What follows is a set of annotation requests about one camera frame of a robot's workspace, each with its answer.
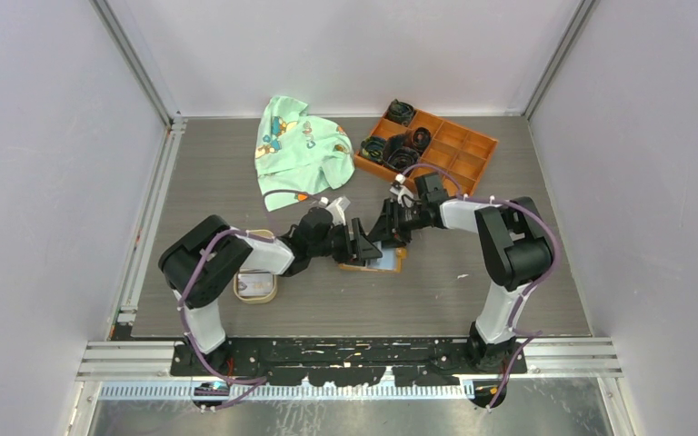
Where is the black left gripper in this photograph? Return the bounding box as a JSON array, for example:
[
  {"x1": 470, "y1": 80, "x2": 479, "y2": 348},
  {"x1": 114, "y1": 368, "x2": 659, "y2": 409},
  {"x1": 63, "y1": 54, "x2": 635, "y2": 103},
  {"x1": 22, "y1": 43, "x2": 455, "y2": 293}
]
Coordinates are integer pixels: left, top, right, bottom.
[{"x1": 309, "y1": 218, "x2": 382, "y2": 264}]

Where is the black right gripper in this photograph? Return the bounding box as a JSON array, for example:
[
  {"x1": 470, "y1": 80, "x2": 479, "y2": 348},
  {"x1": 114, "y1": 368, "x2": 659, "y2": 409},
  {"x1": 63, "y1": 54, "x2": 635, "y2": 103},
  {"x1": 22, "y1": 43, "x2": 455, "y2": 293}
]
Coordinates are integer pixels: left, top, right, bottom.
[{"x1": 367, "y1": 198, "x2": 427, "y2": 250}]

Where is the orange leather card holder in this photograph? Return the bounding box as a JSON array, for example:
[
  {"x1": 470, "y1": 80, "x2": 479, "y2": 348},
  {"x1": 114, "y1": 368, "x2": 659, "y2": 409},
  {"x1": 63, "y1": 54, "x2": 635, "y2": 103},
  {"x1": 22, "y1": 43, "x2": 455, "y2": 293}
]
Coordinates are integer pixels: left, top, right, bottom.
[{"x1": 338, "y1": 242, "x2": 407, "y2": 273}]

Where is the beige oval card tray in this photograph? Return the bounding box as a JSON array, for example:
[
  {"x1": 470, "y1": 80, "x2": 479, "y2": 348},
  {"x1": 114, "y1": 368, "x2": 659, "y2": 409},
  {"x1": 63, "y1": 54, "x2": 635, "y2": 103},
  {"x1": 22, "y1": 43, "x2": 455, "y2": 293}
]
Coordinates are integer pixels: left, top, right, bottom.
[{"x1": 234, "y1": 230, "x2": 286, "y2": 304}]

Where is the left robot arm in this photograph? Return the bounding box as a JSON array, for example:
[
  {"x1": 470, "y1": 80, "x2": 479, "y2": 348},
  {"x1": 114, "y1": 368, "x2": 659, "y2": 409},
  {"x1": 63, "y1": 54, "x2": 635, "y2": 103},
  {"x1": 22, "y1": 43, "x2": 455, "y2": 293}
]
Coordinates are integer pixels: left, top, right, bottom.
[{"x1": 157, "y1": 207, "x2": 383, "y2": 375}]

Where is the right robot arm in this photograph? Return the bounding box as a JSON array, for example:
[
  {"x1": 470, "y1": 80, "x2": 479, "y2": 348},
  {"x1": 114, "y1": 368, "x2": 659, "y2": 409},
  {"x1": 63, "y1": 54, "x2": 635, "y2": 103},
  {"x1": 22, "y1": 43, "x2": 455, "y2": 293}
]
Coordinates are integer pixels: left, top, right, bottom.
[{"x1": 368, "y1": 172, "x2": 559, "y2": 373}]

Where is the blue yellow rolled tie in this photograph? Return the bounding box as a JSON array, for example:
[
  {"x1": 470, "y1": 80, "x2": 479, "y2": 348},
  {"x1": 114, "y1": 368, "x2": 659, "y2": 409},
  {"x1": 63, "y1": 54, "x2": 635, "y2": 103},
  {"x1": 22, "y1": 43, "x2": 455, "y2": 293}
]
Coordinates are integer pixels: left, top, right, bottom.
[{"x1": 359, "y1": 135, "x2": 387, "y2": 165}]

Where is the black orange rolled tie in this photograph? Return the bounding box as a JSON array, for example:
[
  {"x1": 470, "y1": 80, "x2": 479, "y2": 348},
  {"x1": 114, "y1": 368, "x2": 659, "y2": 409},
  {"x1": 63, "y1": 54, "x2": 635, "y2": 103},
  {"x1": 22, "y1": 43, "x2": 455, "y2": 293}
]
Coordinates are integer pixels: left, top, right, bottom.
[{"x1": 407, "y1": 127, "x2": 432, "y2": 155}]

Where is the orange compartment organizer tray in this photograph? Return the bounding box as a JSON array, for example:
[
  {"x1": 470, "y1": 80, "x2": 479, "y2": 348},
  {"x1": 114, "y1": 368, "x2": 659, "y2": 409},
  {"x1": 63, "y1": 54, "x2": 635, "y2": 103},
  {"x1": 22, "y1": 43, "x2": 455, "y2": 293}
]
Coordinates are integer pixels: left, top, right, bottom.
[{"x1": 354, "y1": 108, "x2": 498, "y2": 194}]

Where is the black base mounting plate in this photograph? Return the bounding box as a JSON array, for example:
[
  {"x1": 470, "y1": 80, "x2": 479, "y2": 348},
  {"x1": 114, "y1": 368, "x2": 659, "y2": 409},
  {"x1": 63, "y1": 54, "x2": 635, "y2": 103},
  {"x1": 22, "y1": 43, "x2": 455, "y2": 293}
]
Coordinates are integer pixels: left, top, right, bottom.
[{"x1": 170, "y1": 337, "x2": 527, "y2": 387}]

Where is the light green printed shirt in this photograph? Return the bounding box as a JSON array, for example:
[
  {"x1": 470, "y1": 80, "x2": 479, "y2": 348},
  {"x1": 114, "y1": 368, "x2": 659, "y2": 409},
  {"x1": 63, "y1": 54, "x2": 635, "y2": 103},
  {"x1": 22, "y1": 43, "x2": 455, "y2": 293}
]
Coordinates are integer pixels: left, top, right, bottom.
[{"x1": 254, "y1": 95, "x2": 354, "y2": 212}]

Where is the dark green rolled tie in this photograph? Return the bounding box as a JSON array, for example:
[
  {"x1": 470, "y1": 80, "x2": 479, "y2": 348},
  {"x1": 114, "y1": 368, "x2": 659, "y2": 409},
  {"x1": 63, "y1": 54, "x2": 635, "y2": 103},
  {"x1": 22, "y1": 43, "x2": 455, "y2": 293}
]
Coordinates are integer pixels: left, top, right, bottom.
[{"x1": 384, "y1": 99, "x2": 416, "y2": 126}]

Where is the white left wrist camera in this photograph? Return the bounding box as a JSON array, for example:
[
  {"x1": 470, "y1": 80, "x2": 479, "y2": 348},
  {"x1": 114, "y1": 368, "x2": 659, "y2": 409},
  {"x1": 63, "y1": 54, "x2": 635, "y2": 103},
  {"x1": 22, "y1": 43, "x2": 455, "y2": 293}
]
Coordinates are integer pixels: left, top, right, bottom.
[{"x1": 318, "y1": 196, "x2": 351, "y2": 225}]

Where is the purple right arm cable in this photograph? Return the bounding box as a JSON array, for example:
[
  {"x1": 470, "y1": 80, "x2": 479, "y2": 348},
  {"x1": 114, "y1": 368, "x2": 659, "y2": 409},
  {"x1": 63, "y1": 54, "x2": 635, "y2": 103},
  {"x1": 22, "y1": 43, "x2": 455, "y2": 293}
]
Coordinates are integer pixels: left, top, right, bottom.
[{"x1": 396, "y1": 163, "x2": 561, "y2": 414}]

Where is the aluminium front rail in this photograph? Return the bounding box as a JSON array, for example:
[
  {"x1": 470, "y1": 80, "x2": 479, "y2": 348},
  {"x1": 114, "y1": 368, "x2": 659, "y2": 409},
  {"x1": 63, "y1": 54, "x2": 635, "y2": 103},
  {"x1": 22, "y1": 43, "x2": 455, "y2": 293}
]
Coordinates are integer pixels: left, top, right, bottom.
[{"x1": 76, "y1": 337, "x2": 623, "y2": 409}]

